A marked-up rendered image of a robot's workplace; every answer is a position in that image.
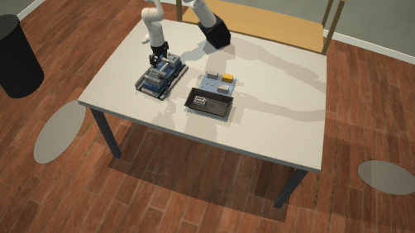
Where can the yellow block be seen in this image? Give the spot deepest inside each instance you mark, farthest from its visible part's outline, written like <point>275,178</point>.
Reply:
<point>227,78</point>

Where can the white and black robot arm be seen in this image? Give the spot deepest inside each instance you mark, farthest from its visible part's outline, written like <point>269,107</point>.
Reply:
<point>151,14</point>

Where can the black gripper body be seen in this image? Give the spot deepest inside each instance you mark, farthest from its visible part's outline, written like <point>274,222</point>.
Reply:
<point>155,49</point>

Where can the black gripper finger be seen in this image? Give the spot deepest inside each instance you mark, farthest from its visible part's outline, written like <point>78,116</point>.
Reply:
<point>152,60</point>
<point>165,49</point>

